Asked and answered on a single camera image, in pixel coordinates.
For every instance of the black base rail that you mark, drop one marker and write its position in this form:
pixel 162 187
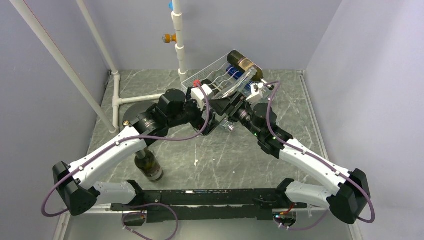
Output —
pixel 261 204

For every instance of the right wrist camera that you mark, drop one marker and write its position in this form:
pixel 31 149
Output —
pixel 256 92

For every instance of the blue bottle in rack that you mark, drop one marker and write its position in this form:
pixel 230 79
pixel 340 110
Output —
pixel 227 125

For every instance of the white wire wine rack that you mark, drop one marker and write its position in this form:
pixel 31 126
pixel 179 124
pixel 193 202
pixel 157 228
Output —
pixel 217 72

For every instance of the blue clip on pipe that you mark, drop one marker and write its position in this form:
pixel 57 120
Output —
pixel 170 5

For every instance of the white PVC pipe frame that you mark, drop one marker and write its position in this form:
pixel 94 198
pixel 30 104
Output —
pixel 117 101

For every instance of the blue glass bottle silver cap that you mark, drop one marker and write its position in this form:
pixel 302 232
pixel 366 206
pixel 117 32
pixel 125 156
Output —
pixel 247 90

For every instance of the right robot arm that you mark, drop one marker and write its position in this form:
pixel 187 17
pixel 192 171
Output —
pixel 346 194

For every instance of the dark wine bottle brown label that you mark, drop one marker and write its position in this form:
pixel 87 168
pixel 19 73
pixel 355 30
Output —
pixel 243 64

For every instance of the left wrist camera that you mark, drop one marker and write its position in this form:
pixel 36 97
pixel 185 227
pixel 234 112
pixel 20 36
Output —
pixel 201 89

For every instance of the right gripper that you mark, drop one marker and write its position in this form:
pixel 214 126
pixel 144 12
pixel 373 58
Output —
pixel 241 102

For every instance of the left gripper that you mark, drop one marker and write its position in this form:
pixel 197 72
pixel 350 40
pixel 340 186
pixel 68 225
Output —
pixel 200 123

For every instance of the diagonal white pole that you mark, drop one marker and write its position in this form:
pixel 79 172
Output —
pixel 39 30

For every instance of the orange nozzle on pipe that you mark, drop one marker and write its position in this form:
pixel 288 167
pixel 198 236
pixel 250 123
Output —
pixel 169 38

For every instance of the clear glass bottle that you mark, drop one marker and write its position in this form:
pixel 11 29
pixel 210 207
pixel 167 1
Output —
pixel 239 85

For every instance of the grey round perforated disc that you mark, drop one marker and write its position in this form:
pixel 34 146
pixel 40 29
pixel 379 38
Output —
pixel 135 110

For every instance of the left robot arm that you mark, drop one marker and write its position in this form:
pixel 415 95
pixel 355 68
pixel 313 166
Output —
pixel 78 183

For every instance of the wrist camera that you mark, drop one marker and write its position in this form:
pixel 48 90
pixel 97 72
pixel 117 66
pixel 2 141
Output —
pixel 201 89
pixel 256 92

